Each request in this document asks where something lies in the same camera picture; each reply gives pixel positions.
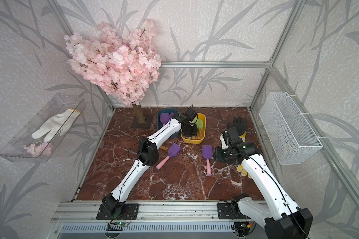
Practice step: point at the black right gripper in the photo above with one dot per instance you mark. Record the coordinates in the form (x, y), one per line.
(218, 155)

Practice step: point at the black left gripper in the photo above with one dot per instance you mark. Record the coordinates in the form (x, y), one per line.
(194, 134)

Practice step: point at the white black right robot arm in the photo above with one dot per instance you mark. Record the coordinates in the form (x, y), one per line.
(281, 218)

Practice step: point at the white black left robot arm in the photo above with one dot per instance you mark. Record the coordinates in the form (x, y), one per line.
(147, 156)

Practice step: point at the yellow storage box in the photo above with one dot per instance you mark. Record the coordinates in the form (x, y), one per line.
(200, 134)

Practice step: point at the dark teal storage box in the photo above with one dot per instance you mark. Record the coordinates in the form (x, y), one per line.
(168, 124)

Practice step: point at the pink blossoms in box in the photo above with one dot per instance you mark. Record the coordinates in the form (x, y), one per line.
(39, 149)

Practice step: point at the black rubber glove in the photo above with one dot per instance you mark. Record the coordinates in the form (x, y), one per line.
(240, 125)

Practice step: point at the yellow dotted work glove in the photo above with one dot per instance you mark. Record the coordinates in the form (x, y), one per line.
(244, 172)

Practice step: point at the pink artificial blossom tree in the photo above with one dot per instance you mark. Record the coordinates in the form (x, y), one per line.
(121, 67)

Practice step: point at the left circuit board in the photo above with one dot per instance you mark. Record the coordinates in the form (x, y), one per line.
(117, 226)

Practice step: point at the white cotton glove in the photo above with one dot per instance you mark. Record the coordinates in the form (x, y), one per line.
(56, 125)

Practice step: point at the purple square shovel pink handle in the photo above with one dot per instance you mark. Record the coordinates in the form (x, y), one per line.
(172, 152)

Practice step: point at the white wire mesh basket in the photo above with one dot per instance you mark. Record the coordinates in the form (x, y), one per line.
(290, 134)

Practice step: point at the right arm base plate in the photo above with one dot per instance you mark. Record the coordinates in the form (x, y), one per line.
(228, 212)

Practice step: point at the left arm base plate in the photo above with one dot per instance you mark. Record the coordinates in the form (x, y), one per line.
(126, 212)

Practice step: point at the clear acrylic wall box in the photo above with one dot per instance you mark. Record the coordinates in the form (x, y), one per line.
(14, 151)

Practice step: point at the aluminium front rail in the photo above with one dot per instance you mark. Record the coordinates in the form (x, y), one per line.
(149, 211)

